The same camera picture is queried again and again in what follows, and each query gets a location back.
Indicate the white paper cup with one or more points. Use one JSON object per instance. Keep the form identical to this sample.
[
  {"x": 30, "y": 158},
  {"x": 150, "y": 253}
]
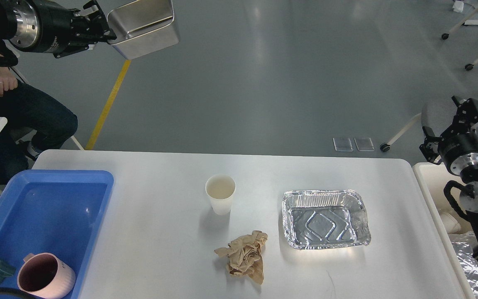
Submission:
[{"x": 220, "y": 190}]

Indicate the seated person in black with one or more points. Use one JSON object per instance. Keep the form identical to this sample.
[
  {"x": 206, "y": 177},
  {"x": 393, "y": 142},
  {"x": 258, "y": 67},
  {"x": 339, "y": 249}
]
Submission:
[{"x": 35, "y": 122}]

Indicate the crumpled brown paper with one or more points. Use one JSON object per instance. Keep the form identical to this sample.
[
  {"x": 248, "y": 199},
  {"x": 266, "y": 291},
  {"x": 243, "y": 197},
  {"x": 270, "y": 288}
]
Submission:
[{"x": 245, "y": 256}]

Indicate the clear floor plate left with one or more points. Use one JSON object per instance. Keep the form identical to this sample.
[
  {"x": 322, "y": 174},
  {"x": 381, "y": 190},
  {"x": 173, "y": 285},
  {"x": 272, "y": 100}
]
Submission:
[{"x": 342, "y": 144}]

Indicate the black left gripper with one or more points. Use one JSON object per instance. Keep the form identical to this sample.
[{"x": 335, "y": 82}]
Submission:
[{"x": 44, "y": 26}]

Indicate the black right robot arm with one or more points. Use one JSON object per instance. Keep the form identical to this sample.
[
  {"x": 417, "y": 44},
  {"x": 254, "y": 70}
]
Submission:
[{"x": 463, "y": 196}]

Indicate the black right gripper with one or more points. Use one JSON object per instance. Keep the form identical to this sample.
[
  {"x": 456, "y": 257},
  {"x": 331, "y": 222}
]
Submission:
[{"x": 458, "y": 149}]

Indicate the blue plastic tray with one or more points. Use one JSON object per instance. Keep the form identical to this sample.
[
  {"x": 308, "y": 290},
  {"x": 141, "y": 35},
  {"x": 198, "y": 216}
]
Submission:
[{"x": 54, "y": 211}]

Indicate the clear floor plate right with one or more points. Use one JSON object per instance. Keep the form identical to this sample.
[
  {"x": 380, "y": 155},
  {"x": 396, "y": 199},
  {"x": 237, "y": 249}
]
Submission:
[{"x": 364, "y": 144}]

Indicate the clear floor plate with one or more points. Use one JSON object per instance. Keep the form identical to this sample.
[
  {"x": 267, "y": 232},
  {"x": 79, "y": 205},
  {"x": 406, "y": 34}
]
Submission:
[
  {"x": 364, "y": 144},
  {"x": 342, "y": 144}
]

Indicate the pink ribbed mug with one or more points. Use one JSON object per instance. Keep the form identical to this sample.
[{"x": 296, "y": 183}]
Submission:
[{"x": 45, "y": 275}]

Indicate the aluminium foil container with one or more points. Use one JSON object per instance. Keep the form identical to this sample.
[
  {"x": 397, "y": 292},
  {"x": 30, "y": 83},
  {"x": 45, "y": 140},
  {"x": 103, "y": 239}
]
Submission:
[{"x": 324, "y": 219}]

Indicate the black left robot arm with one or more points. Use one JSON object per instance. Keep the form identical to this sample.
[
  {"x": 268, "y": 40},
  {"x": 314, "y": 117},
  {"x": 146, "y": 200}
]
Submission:
[{"x": 44, "y": 26}]

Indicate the white plastic bin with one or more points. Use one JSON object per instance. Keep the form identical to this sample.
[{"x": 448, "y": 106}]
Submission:
[{"x": 432, "y": 180}]

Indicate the crumpled foil in bin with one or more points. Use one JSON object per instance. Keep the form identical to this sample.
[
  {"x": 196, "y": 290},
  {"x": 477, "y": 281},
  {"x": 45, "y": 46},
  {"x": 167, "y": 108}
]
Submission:
[{"x": 464, "y": 245}]

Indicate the square stainless steel tray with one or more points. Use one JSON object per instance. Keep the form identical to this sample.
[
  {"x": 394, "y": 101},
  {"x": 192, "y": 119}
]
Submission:
[{"x": 143, "y": 27}]

